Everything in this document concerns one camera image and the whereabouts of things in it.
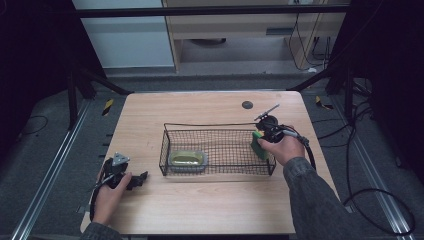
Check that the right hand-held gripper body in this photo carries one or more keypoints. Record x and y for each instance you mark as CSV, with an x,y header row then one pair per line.
x,y
274,131

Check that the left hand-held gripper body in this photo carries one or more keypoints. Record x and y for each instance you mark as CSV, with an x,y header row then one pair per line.
x,y
120,159

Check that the green and yellow sponge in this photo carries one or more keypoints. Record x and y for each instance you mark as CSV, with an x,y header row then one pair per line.
x,y
258,148

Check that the green soap dish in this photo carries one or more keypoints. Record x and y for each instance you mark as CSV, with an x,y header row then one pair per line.
x,y
187,159

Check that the person's right hand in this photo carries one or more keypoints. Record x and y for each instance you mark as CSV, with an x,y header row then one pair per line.
x,y
286,150

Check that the person's left hand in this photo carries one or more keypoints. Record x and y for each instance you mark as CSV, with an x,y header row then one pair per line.
x,y
106,203

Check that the grey round table grommet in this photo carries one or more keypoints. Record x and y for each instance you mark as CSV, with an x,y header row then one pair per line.
x,y
247,105

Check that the yellow and black tape strip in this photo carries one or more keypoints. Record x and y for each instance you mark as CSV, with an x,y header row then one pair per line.
x,y
107,106
322,104

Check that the black metal stand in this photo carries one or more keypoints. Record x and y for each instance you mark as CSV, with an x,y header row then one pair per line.
x,y
348,93
71,100

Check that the light wooden desk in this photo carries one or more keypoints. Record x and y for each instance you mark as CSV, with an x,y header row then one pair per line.
x,y
233,28

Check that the white cabinet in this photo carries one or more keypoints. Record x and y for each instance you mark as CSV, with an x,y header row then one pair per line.
x,y
126,43

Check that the black curtain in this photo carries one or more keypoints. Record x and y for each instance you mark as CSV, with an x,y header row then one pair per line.
x,y
393,66
33,66

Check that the black horizontal bar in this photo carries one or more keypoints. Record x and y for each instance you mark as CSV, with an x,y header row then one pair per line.
x,y
200,11

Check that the grey metal table bracket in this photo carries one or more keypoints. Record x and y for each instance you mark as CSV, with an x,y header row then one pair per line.
x,y
349,209
83,209

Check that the aluminium floor rail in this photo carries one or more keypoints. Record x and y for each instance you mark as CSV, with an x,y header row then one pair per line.
x,y
50,173
373,173

